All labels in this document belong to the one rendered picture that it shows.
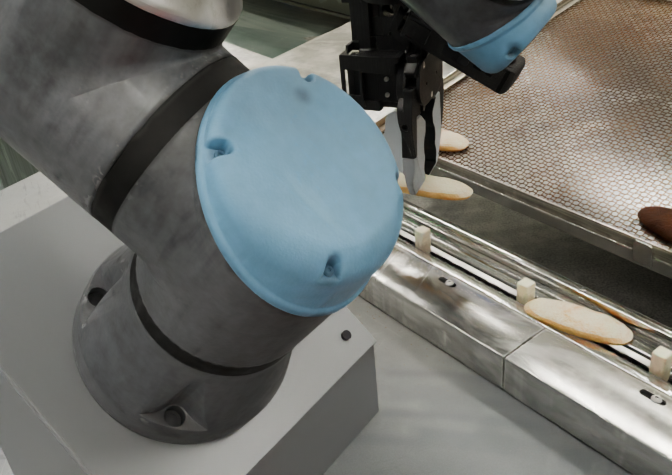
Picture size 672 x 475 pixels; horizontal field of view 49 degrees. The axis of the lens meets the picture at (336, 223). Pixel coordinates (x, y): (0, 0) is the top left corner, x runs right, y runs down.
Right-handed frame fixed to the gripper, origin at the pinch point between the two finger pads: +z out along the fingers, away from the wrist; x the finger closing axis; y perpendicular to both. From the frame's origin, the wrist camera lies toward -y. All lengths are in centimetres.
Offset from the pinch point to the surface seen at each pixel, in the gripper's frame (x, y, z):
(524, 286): 7.9, -12.2, 6.4
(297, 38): -308, 185, 94
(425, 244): 1.5, -0.1, 7.9
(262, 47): -290, 198, 93
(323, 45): -69, 46, 11
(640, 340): 10.1, -22.9, 8.4
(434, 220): -2.4, 0.1, 7.1
